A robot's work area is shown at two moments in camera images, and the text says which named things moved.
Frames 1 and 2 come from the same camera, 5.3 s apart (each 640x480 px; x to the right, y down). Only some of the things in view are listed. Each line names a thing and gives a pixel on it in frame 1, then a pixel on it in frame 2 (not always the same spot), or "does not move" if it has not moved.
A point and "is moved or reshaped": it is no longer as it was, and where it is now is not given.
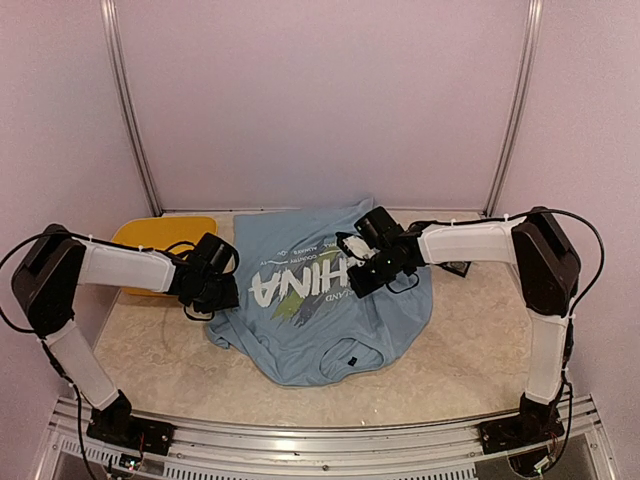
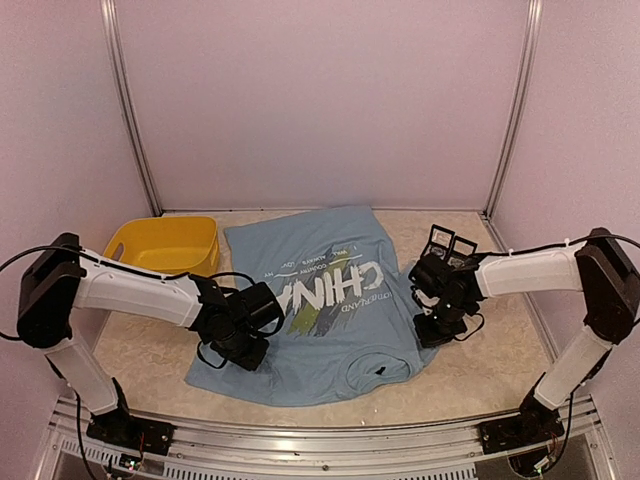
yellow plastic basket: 160,233 does not move
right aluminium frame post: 533,25 does not move
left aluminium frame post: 111,35 does not move
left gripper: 231,298 → 250,362
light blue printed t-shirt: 298,314 is moved or reshaped
